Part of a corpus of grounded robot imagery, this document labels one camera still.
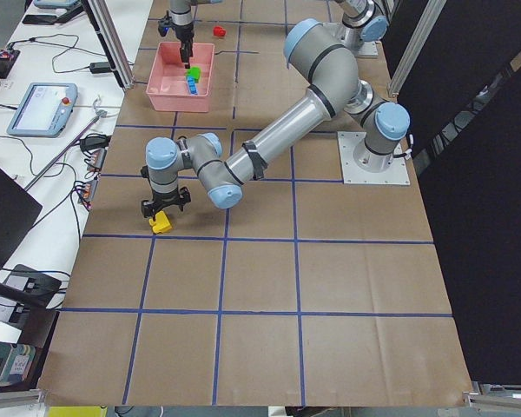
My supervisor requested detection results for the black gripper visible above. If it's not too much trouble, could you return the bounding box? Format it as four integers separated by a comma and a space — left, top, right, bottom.
139, 164, 192, 222
158, 12, 195, 69

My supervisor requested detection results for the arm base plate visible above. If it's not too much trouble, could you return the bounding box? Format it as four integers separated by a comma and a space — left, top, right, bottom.
336, 131, 411, 187

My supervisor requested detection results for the pink plastic box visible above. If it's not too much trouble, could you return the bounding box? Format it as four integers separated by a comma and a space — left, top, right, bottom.
146, 42, 214, 113

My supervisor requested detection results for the black phone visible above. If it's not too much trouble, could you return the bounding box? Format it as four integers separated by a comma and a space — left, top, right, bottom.
22, 14, 57, 25

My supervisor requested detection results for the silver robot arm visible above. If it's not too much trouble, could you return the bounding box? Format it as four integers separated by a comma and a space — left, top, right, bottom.
157, 0, 219, 69
141, 18, 411, 219

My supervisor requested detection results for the blue long block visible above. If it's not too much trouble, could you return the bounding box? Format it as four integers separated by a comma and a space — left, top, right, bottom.
186, 76, 198, 96

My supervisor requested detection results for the aluminium frame post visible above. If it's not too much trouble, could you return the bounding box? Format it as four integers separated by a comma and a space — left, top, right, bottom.
82, 0, 135, 91
387, 0, 447, 98

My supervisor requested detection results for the black monitor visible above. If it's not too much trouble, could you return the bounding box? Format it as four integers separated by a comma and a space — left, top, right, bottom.
0, 169, 43, 267

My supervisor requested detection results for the green block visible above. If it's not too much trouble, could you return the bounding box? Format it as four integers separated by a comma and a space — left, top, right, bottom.
186, 66, 201, 83

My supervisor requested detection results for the yellow block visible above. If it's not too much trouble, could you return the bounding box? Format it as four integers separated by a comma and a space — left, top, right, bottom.
148, 210, 173, 235

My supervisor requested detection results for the teach pendant tablet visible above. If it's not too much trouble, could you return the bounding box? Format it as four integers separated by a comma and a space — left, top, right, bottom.
7, 83, 78, 137

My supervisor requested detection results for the red block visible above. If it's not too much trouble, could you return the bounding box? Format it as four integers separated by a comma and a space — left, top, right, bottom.
213, 25, 227, 37

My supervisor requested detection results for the right aluminium frame post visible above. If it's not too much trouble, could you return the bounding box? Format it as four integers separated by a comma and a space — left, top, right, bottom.
387, 0, 447, 98

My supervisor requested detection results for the black power adapter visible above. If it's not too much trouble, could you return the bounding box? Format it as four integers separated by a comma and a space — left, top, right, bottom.
89, 62, 111, 74

